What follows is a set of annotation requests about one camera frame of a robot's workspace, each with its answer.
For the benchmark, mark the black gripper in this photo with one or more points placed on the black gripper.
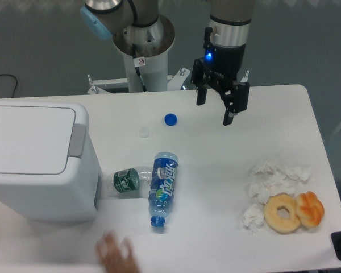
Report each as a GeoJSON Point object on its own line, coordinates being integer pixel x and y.
{"type": "Point", "coordinates": [218, 70]}

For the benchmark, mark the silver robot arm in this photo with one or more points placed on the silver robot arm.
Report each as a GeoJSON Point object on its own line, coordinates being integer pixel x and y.
{"type": "Point", "coordinates": [230, 20]}

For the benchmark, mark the white trash can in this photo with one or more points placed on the white trash can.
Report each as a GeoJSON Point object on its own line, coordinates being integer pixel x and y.
{"type": "Point", "coordinates": [49, 170]}

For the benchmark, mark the blurred human hand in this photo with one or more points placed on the blurred human hand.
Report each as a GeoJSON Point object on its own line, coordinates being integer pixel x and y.
{"type": "Point", "coordinates": [114, 256]}

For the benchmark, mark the blue bottle cap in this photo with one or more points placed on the blue bottle cap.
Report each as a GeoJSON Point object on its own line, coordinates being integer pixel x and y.
{"type": "Point", "coordinates": [170, 119]}

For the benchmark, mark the white bottle cap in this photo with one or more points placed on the white bottle cap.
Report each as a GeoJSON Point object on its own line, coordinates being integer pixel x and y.
{"type": "Point", "coordinates": [144, 132]}

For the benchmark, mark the blue plastic bottle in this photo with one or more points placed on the blue plastic bottle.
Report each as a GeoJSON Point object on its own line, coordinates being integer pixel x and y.
{"type": "Point", "coordinates": [161, 193]}

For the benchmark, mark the crumpled white tissue upper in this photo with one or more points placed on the crumpled white tissue upper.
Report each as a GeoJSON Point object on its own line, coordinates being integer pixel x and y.
{"type": "Point", "coordinates": [270, 179]}

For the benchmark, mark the crumpled white tissue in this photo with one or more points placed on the crumpled white tissue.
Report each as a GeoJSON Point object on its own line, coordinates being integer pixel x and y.
{"type": "Point", "coordinates": [270, 179]}
{"type": "Point", "coordinates": [253, 218]}

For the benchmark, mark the green label clear bottle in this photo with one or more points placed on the green label clear bottle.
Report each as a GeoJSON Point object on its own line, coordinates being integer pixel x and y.
{"type": "Point", "coordinates": [129, 183]}

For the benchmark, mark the crumpled white tissue lower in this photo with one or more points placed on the crumpled white tissue lower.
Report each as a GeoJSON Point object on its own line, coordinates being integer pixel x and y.
{"type": "Point", "coordinates": [253, 218]}

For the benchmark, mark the orange twisted bread roll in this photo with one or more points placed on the orange twisted bread roll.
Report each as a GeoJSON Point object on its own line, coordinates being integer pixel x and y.
{"type": "Point", "coordinates": [309, 209]}

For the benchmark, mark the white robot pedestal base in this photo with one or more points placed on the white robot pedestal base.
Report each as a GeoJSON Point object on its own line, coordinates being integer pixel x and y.
{"type": "Point", "coordinates": [145, 56]}

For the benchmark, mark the ring doughnut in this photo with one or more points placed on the ring doughnut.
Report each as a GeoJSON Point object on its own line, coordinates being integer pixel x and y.
{"type": "Point", "coordinates": [280, 214]}

